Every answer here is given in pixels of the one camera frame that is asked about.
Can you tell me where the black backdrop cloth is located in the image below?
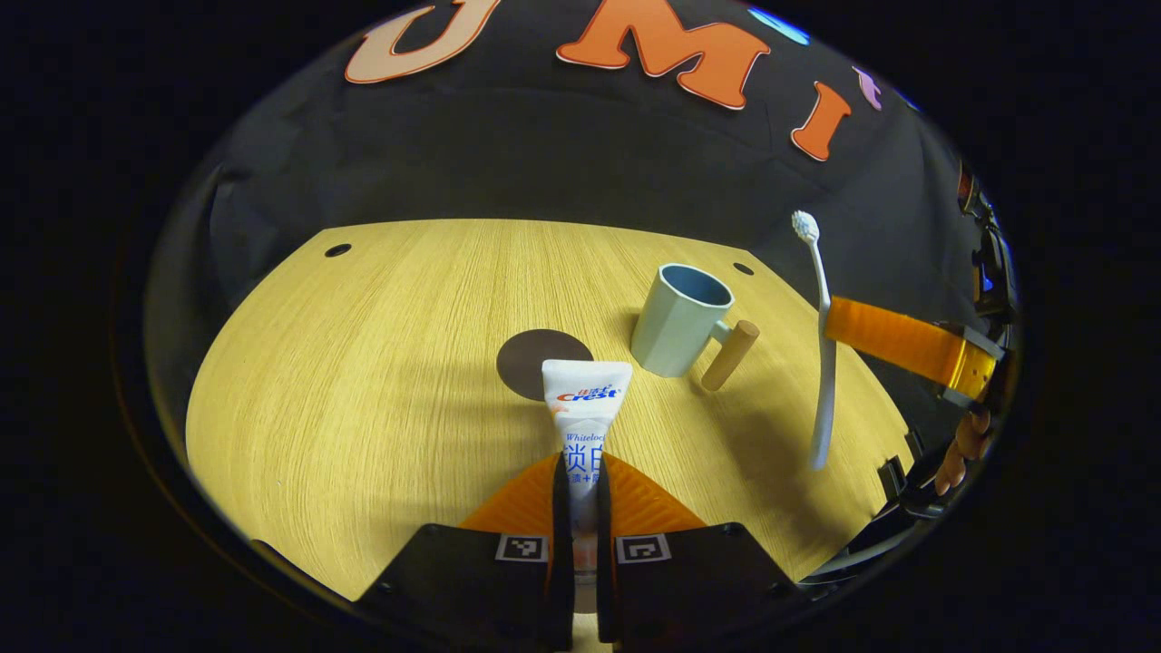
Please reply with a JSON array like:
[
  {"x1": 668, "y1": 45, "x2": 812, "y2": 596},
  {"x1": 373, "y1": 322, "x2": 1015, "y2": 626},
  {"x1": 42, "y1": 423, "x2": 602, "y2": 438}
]
[{"x1": 145, "y1": 0, "x2": 999, "y2": 473}]

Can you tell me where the dark brown round coaster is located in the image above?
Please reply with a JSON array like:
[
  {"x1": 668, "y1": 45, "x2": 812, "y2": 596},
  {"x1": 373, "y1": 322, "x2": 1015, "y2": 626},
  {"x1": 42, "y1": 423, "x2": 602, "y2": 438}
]
[{"x1": 497, "y1": 328, "x2": 595, "y2": 402}]

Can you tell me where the light blue cup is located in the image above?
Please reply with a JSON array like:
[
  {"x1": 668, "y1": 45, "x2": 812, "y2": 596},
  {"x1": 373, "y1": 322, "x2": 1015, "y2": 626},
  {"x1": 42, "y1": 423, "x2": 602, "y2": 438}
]
[{"x1": 630, "y1": 263, "x2": 761, "y2": 393}]

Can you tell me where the white toothbrush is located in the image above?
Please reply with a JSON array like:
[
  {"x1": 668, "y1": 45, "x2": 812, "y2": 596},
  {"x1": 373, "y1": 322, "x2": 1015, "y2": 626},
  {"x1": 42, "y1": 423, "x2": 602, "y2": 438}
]
[{"x1": 791, "y1": 210, "x2": 837, "y2": 471}]

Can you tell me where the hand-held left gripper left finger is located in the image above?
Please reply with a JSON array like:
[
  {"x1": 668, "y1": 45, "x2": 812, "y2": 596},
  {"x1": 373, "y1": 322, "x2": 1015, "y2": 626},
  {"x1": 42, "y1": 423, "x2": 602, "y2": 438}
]
[{"x1": 358, "y1": 453, "x2": 577, "y2": 652}]

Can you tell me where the white toothpaste tube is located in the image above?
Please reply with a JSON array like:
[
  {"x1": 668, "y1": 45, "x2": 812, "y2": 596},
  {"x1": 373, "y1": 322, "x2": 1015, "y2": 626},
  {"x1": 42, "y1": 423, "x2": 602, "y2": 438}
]
[{"x1": 541, "y1": 359, "x2": 634, "y2": 614}]

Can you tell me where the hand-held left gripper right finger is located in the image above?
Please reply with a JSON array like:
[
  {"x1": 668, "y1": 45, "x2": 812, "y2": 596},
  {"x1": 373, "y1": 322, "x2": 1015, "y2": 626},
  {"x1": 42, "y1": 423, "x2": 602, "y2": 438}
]
[{"x1": 594, "y1": 453, "x2": 804, "y2": 652}]

